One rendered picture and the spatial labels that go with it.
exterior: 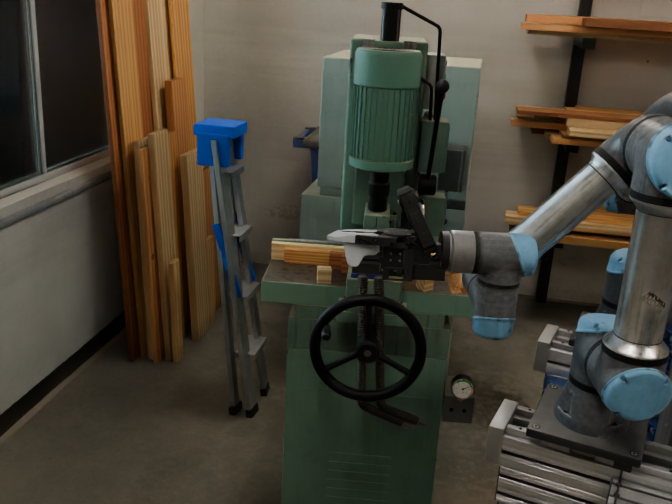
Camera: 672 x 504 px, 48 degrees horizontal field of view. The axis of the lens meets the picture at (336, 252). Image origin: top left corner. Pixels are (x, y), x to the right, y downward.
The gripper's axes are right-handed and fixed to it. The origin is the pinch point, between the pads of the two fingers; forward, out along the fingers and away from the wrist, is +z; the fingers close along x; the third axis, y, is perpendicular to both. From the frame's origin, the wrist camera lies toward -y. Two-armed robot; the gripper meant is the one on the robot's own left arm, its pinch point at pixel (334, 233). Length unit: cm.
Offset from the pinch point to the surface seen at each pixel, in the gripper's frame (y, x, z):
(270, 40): -56, 313, 40
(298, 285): 25, 65, 8
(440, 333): 37, 64, -30
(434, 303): 28, 63, -28
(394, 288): 22, 53, -16
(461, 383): 49, 59, -36
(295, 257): 21, 80, 10
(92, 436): 106, 137, 87
